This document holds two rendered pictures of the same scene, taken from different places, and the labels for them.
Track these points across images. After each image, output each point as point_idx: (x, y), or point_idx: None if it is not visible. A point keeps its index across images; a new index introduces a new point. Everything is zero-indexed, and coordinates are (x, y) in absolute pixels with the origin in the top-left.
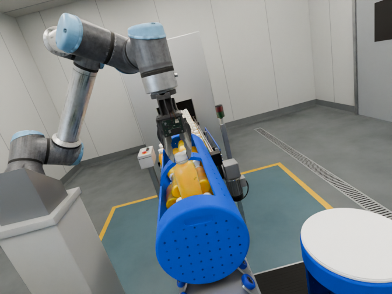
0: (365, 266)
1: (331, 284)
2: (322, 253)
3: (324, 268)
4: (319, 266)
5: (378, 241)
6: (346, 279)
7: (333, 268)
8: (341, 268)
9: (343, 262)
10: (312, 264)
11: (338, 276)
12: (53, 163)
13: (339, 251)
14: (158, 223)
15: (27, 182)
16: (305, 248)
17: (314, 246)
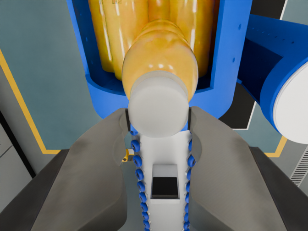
0: (302, 132)
1: (266, 116)
2: (285, 110)
3: (272, 118)
4: (271, 114)
5: None
6: (278, 130)
7: (278, 126)
8: (284, 128)
9: (292, 124)
10: (268, 106)
11: (275, 127)
12: None
13: (302, 113)
14: (90, 88)
15: None
16: (277, 96)
17: (288, 100)
